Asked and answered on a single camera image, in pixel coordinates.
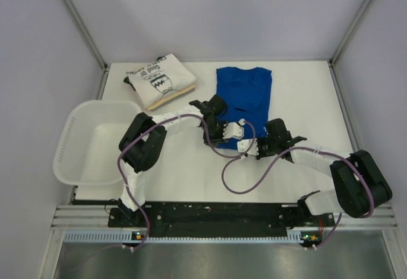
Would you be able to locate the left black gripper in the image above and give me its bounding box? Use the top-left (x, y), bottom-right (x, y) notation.
top-left (201, 121), bottom-right (230, 147)

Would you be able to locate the blue t-shirt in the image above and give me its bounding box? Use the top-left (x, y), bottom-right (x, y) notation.
top-left (216, 67), bottom-right (272, 139)

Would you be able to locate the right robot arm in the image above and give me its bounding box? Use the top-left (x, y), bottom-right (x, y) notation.
top-left (255, 118), bottom-right (393, 226)

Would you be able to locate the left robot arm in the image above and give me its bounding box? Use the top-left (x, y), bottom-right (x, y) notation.
top-left (116, 95), bottom-right (228, 226)

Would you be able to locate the beige folded t-shirt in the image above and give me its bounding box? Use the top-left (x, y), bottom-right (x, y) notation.
top-left (146, 84), bottom-right (197, 111)

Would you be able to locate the white folded printed t-shirt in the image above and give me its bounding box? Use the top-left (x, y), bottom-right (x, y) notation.
top-left (123, 53), bottom-right (197, 109)

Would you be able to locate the white plastic basket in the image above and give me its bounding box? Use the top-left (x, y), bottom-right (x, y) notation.
top-left (53, 100), bottom-right (141, 186)

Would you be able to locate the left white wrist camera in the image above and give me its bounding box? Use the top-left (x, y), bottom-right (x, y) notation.
top-left (223, 119), bottom-right (245, 140)

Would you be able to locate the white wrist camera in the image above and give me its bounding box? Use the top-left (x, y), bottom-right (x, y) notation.
top-left (237, 139), bottom-right (259, 156)
top-left (223, 119), bottom-right (245, 140)

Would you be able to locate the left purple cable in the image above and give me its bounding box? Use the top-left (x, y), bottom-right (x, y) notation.
top-left (116, 113), bottom-right (257, 251)

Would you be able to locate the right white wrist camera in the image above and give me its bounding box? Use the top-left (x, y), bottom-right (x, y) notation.
top-left (237, 139), bottom-right (259, 156)

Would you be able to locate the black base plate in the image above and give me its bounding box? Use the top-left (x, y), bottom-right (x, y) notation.
top-left (107, 201), bottom-right (326, 238)

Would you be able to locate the grey slotted cable duct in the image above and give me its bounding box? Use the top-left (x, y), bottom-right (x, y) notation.
top-left (64, 230), bottom-right (317, 244)

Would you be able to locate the aluminium front rail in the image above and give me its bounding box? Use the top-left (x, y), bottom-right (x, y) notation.
top-left (52, 204), bottom-right (398, 231)

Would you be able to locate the right aluminium frame post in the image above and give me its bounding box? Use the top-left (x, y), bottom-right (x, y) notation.
top-left (329, 0), bottom-right (375, 67)

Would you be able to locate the aluminium frame post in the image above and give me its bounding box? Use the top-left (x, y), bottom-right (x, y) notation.
top-left (61, 0), bottom-right (107, 71)
top-left (329, 0), bottom-right (375, 67)

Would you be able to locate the left aluminium frame post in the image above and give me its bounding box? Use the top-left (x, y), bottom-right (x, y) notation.
top-left (61, 0), bottom-right (107, 71)

